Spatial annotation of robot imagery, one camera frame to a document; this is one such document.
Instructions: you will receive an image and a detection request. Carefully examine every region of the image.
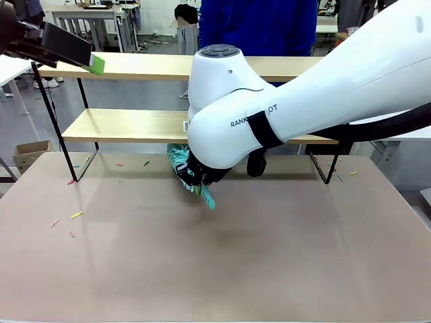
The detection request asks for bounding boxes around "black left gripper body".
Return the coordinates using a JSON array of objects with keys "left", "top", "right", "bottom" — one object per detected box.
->
[{"left": 0, "top": 0, "right": 61, "bottom": 69}]

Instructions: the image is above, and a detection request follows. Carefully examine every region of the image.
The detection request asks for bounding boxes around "white table with grey frame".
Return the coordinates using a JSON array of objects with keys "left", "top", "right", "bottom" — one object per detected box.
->
[{"left": 350, "top": 116, "right": 431, "bottom": 192}]

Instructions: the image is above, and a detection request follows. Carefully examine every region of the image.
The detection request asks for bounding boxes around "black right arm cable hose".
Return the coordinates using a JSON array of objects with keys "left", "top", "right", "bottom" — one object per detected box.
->
[{"left": 246, "top": 102, "right": 431, "bottom": 178}]

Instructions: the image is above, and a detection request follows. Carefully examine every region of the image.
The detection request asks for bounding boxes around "open cardboard box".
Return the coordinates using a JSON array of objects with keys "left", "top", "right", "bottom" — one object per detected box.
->
[{"left": 12, "top": 140, "right": 54, "bottom": 175}]

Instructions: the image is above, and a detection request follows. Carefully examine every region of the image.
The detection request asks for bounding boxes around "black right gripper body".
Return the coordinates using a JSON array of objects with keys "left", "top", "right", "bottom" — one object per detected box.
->
[{"left": 184, "top": 149, "right": 234, "bottom": 186}]

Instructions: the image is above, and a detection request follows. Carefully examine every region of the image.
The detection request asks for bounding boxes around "white side table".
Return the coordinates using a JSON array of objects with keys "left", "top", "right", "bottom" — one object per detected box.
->
[{"left": 0, "top": 55, "right": 35, "bottom": 117}]

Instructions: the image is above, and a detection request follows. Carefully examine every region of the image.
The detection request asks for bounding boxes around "person in blue top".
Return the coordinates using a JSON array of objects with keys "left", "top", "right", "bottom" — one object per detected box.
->
[{"left": 197, "top": 0, "right": 319, "bottom": 88}]

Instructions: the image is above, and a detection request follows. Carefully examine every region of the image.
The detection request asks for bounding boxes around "person in dark grey clothes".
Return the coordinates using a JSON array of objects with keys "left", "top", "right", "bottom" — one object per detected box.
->
[{"left": 336, "top": 0, "right": 398, "bottom": 34}]

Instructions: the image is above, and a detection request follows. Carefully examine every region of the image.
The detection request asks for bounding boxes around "person in grey trousers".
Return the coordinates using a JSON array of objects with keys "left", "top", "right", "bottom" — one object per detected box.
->
[{"left": 174, "top": 3, "right": 200, "bottom": 100}]

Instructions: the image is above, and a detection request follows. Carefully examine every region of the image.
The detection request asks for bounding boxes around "white slatted background table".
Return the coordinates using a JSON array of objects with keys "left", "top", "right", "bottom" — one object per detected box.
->
[{"left": 43, "top": 3, "right": 141, "bottom": 53}]

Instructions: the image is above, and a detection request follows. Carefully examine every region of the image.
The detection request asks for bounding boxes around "wooden shelf black metal frame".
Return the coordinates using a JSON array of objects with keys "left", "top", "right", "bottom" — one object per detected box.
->
[{"left": 30, "top": 52, "right": 354, "bottom": 185}]

